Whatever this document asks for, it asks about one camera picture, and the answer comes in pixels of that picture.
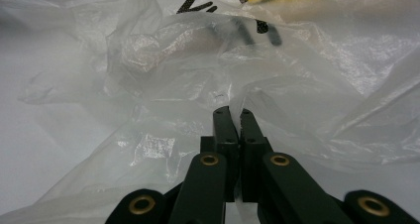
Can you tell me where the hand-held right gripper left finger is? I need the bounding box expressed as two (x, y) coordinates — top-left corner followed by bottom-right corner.
(200, 105), (240, 203)

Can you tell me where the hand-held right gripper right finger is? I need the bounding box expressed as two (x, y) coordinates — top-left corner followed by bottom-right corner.
(239, 108), (273, 203)

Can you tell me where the clear smiley plastic bag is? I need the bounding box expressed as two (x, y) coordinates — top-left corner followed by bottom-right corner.
(0, 0), (420, 224)

